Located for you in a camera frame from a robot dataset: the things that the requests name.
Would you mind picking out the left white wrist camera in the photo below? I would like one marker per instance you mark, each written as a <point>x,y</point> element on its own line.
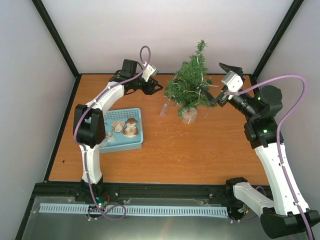
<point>150,70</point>

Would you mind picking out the clear plastic battery box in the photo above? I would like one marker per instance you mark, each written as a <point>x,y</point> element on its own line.
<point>164,109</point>

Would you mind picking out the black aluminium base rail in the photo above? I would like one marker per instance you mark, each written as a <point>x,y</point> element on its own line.
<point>118,192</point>

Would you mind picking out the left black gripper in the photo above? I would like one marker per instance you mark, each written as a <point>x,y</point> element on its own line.
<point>149,90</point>

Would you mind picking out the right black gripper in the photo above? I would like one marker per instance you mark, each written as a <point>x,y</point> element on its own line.
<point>213,100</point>

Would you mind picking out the blue plastic basket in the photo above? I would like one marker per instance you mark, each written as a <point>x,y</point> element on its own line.
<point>117,141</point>

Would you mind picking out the small green christmas tree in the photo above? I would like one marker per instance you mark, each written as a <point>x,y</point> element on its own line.
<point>191,85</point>

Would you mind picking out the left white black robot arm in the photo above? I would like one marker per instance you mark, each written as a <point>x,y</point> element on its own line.
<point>88,124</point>

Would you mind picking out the beige wooden heart ornament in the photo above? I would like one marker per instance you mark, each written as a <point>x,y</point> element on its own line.
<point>118,126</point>

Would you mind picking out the snowman ornament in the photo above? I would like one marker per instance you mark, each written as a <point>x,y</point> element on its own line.
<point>130,130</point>

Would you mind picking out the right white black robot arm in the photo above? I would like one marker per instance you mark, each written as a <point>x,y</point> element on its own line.
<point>286,212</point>

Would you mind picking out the light blue cable duct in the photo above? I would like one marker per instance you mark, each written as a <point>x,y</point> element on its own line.
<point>137,210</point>

